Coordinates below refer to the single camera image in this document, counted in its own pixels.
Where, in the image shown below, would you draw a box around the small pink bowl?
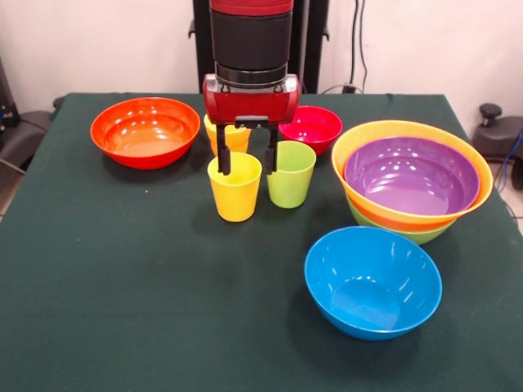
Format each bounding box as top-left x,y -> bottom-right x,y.
279,105 -> 344,156

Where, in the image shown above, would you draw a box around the blue bowl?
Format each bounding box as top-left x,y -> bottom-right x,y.
304,226 -> 444,341

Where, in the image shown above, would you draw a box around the purple bowl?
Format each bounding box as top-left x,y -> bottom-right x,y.
344,136 -> 481,216

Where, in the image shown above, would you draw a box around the green cup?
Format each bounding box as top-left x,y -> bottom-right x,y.
265,140 -> 318,210

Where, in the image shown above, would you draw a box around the black hanging cables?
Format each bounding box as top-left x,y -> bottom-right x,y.
350,0 -> 369,93

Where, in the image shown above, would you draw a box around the red bowl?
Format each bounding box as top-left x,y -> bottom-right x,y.
89,96 -> 202,171

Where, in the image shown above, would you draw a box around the large orange bowl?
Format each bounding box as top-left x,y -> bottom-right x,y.
330,119 -> 494,233

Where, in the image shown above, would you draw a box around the blue cable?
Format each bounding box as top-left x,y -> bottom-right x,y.
495,126 -> 523,193

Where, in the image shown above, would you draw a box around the green bowl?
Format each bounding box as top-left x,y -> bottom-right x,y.
346,195 -> 458,246

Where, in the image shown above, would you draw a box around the black equipment box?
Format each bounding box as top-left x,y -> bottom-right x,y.
0,56 -> 20,138

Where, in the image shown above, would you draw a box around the yellow-orange cup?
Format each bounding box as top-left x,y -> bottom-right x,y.
210,138 -> 250,157

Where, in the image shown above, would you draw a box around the dark green tablecloth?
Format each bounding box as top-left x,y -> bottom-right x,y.
0,92 -> 523,392

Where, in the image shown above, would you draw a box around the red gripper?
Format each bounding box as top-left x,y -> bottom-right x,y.
202,73 -> 302,176

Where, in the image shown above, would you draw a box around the yellow cup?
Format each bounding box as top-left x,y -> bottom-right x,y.
207,151 -> 263,223
203,114 -> 253,145

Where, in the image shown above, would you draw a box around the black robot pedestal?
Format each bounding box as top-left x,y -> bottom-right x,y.
188,0 -> 331,95

